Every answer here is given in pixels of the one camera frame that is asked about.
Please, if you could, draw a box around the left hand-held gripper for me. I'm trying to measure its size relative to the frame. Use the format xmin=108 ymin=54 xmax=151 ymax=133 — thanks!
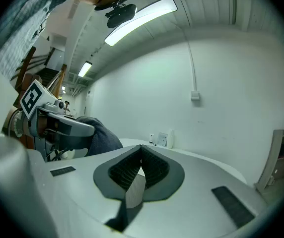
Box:
xmin=19 ymin=79 xmax=95 ymax=162

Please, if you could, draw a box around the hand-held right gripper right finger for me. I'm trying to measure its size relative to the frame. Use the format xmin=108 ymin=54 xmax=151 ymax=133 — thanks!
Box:
xmin=141 ymin=144 xmax=185 ymax=202

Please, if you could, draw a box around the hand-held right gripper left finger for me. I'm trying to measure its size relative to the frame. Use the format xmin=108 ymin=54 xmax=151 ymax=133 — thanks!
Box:
xmin=93 ymin=144 xmax=142 ymax=200

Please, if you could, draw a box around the dark blue cloth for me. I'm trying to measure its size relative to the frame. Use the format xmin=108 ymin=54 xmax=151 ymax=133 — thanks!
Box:
xmin=76 ymin=116 xmax=123 ymax=157

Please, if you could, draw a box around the person's left hand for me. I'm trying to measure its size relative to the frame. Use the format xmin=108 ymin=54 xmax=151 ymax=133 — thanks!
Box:
xmin=39 ymin=118 xmax=58 ymax=133

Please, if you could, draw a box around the brown wooden staircase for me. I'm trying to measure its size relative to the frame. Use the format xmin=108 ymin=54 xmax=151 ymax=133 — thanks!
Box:
xmin=10 ymin=46 xmax=68 ymax=101

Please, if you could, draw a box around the white printed packet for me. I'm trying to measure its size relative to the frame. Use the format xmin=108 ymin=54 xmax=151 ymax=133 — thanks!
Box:
xmin=157 ymin=132 xmax=168 ymax=147

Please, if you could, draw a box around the white ribbed vase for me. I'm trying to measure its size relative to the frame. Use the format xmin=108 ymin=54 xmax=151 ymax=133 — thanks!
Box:
xmin=166 ymin=128 xmax=175 ymax=149

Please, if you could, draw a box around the small ceiling light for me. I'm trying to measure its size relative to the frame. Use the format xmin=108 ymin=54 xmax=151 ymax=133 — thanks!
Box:
xmin=78 ymin=60 xmax=93 ymax=78

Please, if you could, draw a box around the person's checked shirt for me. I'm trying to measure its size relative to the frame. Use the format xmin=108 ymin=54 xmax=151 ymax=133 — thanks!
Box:
xmin=0 ymin=0 xmax=71 ymax=81

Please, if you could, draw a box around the grey wooden shelf unit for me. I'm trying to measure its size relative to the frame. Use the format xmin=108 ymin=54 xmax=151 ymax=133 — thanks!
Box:
xmin=255 ymin=129 xmax=284 ymax=193

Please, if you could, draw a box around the long ceiling light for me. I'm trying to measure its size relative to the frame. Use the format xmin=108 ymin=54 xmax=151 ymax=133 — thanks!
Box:
xmin=104 ymin=0 xmax=178 ymax=47

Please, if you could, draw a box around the white bead bracelet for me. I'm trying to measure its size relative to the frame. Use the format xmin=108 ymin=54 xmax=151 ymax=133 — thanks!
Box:
xmin=7 ymin=110 xmax=23 ymax=138

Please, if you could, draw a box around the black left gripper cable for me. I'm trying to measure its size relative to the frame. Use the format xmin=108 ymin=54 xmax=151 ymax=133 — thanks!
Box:
xmin=45 ymin=142 xmax=74 ymax=162

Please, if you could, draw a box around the white wall conduit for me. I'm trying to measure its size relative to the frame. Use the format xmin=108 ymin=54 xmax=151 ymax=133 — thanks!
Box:
xmin=181 ymin=28 xmax=198 ymax=92

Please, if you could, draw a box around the black head-mounted camera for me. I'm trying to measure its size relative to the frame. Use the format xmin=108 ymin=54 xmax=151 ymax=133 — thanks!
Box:
xmin=94 ymin=3 xmax=138 ymax=29

